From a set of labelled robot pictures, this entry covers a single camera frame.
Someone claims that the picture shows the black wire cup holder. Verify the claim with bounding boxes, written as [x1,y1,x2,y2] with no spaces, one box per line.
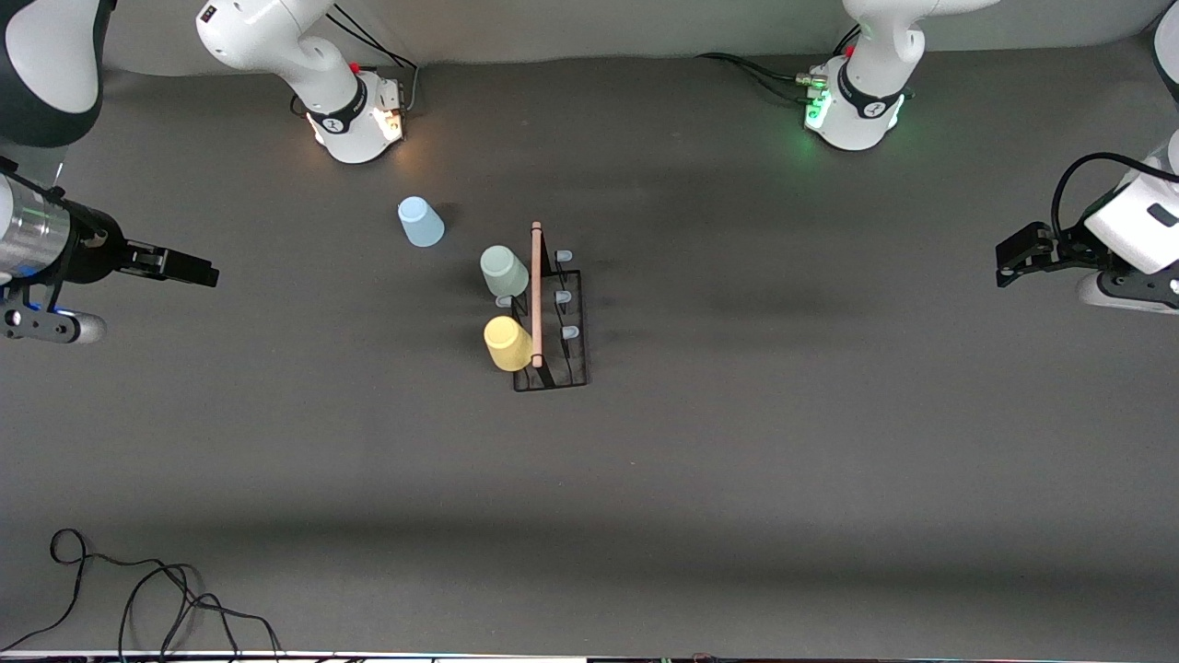
[494,221,589,392]

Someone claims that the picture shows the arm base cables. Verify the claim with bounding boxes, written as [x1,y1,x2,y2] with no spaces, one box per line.
[695,28,862,102]
[293,5,422,121]

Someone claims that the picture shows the yellow plastic cup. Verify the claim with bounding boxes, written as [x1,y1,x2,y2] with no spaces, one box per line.
[484,316,535,372]

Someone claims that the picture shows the pale green plastic cup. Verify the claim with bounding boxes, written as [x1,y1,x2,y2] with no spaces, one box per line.
[480,245,531,298]

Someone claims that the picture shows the arm black wrist cable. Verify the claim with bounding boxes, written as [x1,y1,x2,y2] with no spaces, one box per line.
[0,155,65,199]
[1052,153,1179,245]

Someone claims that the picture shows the light blue plastic cup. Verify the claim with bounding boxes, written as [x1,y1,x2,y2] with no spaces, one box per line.
[398,196,445,248]

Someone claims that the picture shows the dark grey table mat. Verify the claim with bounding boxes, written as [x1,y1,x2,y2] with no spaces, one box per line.
[0,37,1179,657]

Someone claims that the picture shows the left arm black wrist cable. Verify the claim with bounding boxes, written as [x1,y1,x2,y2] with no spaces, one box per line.
[1052,153,1179,245]

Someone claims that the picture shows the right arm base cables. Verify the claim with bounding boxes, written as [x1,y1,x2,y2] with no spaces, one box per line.
[293,5,422,121]

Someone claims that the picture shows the right arm black wrist cable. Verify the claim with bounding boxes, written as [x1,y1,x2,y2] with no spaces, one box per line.
[0,155,65,199]

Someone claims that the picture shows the loose black cable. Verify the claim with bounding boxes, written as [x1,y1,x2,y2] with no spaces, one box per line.
[0,529,282,658]

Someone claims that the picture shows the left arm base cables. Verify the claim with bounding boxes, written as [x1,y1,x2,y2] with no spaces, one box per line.
[695,28,862,102]

